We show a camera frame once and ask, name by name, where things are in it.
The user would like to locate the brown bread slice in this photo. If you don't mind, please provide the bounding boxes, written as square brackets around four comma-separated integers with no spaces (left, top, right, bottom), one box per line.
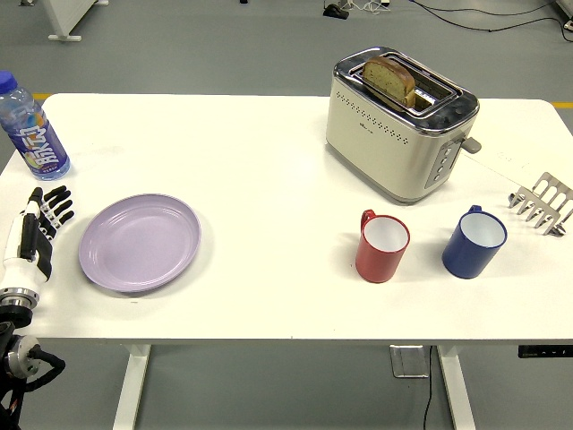
[361,55,416,108]

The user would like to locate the white floor cables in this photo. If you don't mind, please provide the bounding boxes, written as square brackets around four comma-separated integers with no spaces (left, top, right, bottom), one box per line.
[348,0,391,13]

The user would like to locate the black table control panel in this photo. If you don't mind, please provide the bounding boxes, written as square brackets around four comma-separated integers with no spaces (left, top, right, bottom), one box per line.
[517,344,573,359]

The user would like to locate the white paper sheet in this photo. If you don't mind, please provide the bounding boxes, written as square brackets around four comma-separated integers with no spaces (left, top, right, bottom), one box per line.
[469,114,573,187]

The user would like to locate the black floor cable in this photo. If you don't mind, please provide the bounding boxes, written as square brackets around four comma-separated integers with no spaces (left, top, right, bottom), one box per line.
[411,0,573,33]

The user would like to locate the red enamel mug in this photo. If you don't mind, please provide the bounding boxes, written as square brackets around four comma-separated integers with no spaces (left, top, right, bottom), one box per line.
[355,209,411,284]

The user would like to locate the white table leg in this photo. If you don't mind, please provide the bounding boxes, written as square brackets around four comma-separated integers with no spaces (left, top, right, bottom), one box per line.
[436,345,476,430]
[111,344,152,430]

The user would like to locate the white equipment at wall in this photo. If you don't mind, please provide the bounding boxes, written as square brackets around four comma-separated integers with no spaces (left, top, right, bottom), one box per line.
[548,0,573,44]

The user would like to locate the white background table frame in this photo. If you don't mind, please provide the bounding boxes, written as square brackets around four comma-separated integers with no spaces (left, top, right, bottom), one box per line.
[17,0,111,43]

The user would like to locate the blue drink bottle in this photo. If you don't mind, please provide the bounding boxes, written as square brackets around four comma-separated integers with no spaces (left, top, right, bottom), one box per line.
[0,70,72,182]

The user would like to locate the silver metal toast rack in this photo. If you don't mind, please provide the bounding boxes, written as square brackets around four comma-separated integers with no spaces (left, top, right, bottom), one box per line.
[508,171,573,238]

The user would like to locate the purple round plate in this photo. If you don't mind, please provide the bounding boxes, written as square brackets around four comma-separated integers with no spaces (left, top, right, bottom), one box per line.
[78,193,202,295]

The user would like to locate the cream silver toaster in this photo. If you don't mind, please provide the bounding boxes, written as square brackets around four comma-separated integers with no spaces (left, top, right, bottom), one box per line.
[325,45,483,207]

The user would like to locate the black power cable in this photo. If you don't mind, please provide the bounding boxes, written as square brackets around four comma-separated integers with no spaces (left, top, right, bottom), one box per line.
[423,347,436,430]

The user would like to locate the silver box under table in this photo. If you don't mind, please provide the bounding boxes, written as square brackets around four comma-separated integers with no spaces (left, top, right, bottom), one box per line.
[389,344,433,380]

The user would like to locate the blue enamel mug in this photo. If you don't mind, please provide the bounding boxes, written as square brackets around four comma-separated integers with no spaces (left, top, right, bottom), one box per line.
[441,204,509,280]

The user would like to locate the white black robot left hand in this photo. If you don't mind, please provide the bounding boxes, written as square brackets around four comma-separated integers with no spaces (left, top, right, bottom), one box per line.
[0,184,76,297]

